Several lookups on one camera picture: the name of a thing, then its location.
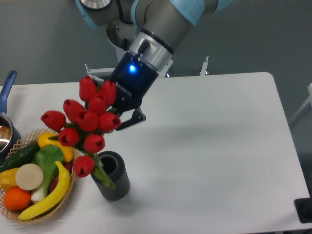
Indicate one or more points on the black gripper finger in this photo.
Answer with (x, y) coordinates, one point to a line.
(137, 117)

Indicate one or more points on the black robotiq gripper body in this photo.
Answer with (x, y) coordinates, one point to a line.
(132, 78)

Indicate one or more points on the red tulip bouquet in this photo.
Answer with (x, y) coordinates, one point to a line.
(83, 128)

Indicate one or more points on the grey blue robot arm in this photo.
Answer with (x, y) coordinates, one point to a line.
(149, 32)

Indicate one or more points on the dark grey ribbed vase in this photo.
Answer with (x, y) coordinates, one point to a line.
(114, 166)

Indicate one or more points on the dark red fruit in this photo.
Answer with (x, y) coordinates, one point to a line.
(54, 182)

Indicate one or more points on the green bok choy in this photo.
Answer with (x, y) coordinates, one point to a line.
(45, 158)

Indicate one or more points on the woven wicker basket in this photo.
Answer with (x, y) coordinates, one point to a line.
(13, 216)

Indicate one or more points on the yellow banana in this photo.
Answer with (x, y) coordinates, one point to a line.
(53, 199)

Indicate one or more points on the green cucumber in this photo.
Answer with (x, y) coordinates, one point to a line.
(21, 157)

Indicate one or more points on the beige round disc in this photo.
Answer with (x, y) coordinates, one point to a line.
(29, 176)

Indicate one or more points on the yellow bell pepper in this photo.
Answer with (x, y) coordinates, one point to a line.
(7, 179)

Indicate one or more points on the orange fruit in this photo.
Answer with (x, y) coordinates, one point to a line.
(16, 199)

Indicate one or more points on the black box at table edge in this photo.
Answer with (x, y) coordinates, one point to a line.
(304, 209)

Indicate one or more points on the blue handled saucepan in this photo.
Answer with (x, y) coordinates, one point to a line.
(9, 135)

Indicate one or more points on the white frame at right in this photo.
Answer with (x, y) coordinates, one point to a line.
(303, 109)

